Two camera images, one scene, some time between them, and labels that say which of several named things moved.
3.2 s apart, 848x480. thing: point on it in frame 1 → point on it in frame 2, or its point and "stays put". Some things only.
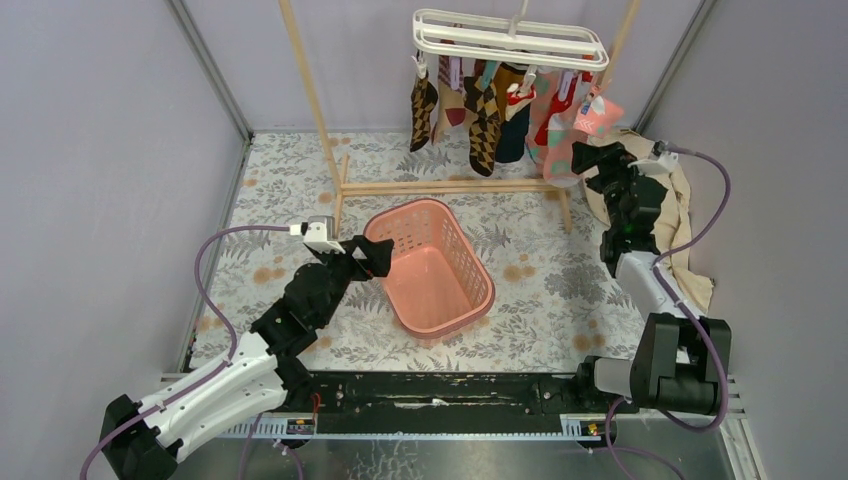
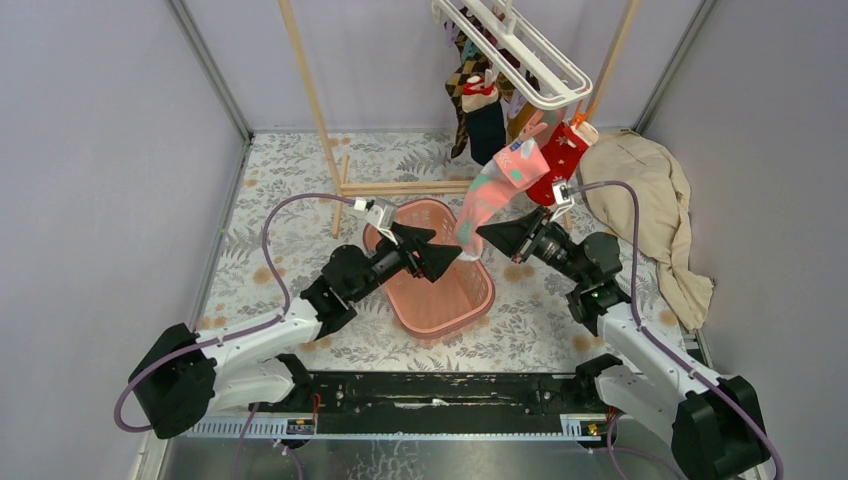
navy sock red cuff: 512,133 → 485,116
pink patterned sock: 599,115 → 514,166
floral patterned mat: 557,302 stays put
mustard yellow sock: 504,75 → 516,123
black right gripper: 614,161 → 514,237
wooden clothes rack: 447,187 stays put
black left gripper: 378,258 → 434,258
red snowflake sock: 568,87 → 564,152
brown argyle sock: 423,98 → 465,67
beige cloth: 680,269 stays put
